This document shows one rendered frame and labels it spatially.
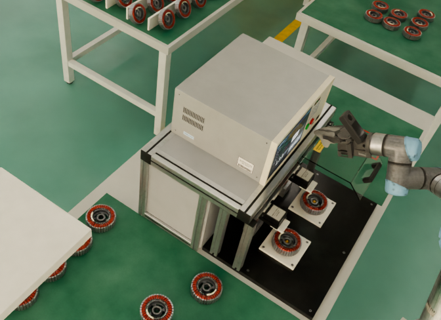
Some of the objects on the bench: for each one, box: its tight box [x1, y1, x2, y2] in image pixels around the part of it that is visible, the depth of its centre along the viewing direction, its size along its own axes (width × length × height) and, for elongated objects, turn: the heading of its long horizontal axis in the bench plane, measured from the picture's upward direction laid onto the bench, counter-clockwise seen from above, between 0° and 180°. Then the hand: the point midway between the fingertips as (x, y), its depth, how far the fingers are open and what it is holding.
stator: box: [140, 294, 174, 320], centre depth 174 cm, size 11×11×4 cm
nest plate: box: [288, 189, 336, 228], centre depth 214 cm, size 15×15×1 cm
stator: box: [272, 228, 302, 256], centre depth 197 cm, size 11×11×4 cm
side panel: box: [138, 159, 208, 252], centre depth 187 cm, size 28×3×32 cm, turn 50°
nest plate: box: [259, 228, 311, 270], centre depth 198 cm, size 15×15×1 cm
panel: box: [199, 201, 220, 248], centre depth 203 cm, size 1×66×30 cm, turn 140°
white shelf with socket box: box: [0, 167, 92, 320], centre depth 151 cm, size 35×37×46 cm
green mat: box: [4, 193, 301, 320], centre depth 174 cm, size 94×61×1 cm, turn 50°
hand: (317, 130), depth 184 cm, fingers closed
